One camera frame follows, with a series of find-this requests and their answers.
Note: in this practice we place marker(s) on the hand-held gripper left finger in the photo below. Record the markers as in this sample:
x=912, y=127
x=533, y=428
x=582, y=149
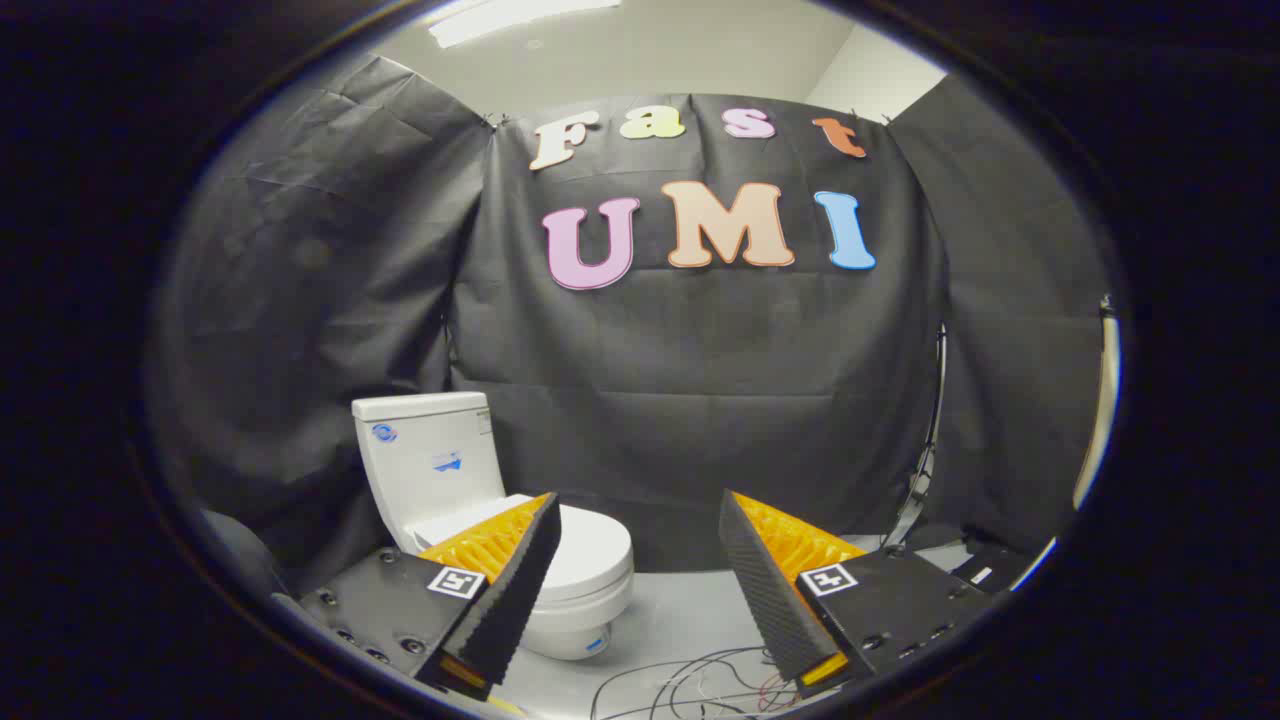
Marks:
x=510, y=590

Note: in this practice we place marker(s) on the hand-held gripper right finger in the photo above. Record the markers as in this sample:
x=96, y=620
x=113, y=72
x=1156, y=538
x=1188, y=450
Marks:
x=765, y=590

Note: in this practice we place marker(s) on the white toilet lid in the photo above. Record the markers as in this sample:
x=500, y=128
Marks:
x=592, y=548

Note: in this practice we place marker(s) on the white ceramic toilet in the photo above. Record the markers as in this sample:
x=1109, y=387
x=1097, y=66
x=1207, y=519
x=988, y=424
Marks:
x=430, y=470

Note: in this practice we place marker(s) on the black backdrop cloth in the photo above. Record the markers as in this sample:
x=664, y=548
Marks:
x=700, y=360

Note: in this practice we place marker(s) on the thin metal stand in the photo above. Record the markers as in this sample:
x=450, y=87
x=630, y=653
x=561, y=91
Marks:
x=935, y=420

